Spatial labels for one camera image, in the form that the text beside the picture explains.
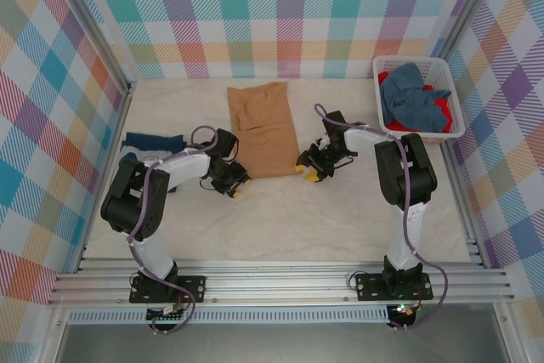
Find tan printed t-shirt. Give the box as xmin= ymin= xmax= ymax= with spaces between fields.
xmin=226 ymin=82 xmax=300 ymax=180

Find navy folded t-shirt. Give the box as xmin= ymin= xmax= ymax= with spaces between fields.
xmin=118 ymin=132 xmax=188 ymax=194

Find blue-grey t-shirt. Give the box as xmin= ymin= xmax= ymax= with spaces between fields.
xmin=379 ymin=62 xmax=452 ymax=131

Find red t-shirt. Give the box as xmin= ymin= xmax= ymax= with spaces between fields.
xmin=377 ymin=70 xmax=452 ymax=133

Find left circuit board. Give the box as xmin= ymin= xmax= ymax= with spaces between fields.
xmin=146 ymin=305 xmax=186 ymax=324

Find circuit board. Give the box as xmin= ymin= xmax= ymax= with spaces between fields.
xmin=146 ymin=305 xmax=186 ymax=324
xmin=388 ymin=303 xmax=420 ymax=328

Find white plastic basket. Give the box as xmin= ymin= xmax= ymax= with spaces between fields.
xmin=372 ymin=55 xmax=468 ymax=145

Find right circuit board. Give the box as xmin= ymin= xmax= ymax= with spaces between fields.
xmin=388 ymin=303 xmax=420 ymax=328

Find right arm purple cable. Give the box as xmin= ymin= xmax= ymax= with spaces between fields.
xmin=313 ymin=102 xmax=450 ymax=331

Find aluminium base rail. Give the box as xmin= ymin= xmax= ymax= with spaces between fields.
xmin=46 ymin=258 xmax=518 ymax=307

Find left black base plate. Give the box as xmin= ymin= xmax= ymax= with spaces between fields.
xmin=128 ymin=274 xmax=207 ymax=304

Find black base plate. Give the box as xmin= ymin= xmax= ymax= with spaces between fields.
xmin=354 ymin=271 xmax=434 ymax=303
xmin=128 ymin=274 xmax=207 ymax=304

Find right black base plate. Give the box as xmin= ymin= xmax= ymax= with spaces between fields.
xmin=354 ymin=271 xmax=434 ymax=303

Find white slotted cable duct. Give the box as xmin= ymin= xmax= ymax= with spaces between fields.
xmin=67 ymin=309 xmax=390 ymax=325

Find aluminium frame post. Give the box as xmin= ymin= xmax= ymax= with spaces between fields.
xmin=431 ymin=0 xmax=507 ymax=66
xmin=44 ymin=0 xmax=139 ymax=96

